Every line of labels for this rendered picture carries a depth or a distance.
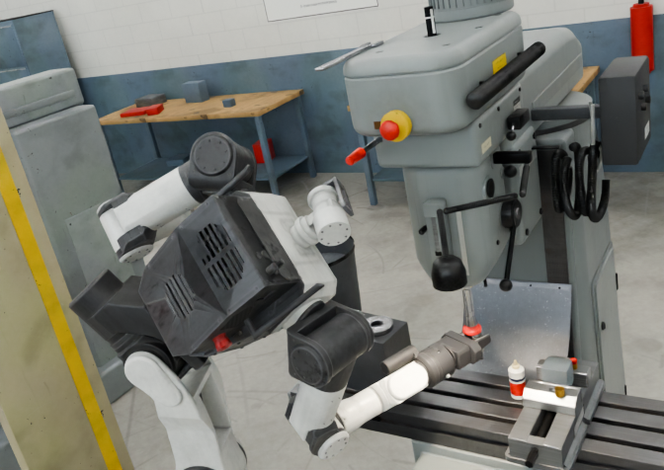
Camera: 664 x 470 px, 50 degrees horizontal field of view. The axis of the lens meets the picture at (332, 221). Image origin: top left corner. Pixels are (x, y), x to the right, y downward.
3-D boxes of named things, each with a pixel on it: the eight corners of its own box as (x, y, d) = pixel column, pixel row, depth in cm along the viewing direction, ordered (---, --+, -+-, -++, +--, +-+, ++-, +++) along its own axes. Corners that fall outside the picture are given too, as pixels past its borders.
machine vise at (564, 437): (569, 476, 155) (566, 436, 151) (504, 460, 163) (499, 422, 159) (606, 384, 181) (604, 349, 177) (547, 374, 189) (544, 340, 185)
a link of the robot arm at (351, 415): (382, 425, 162) (313, 466, 152) (356, 392, 168) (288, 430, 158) (389, 399, 155) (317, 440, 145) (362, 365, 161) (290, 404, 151)
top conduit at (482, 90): (484, 110, 132) (481, 91, 130) (462, 111, 134) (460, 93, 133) (546, 55, 166) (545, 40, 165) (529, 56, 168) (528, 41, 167)
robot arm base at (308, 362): (316, 405, 130) (332, 365, 124) (268, 360, 135) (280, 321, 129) (365, 365, 141) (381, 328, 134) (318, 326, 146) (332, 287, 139)
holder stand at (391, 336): (393, 402, 191) (381, 340, 184) (331, 382, 205) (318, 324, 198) (417, 378, 199) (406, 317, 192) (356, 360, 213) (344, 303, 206)
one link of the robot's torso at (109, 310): (56, 316, 147) (107, 269, 141) (84, 287, 159) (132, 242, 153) (153, 404, 153) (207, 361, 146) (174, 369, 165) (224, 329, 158)
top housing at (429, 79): (462, 136, 133) (452, 52, 127) (344, 140, 147) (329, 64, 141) (532, 75, 169) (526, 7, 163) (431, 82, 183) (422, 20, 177)
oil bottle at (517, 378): (524, 401, 181) (520, 365, 177) (509, 398, 183) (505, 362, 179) (529, 392, 184) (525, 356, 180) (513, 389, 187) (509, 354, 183)
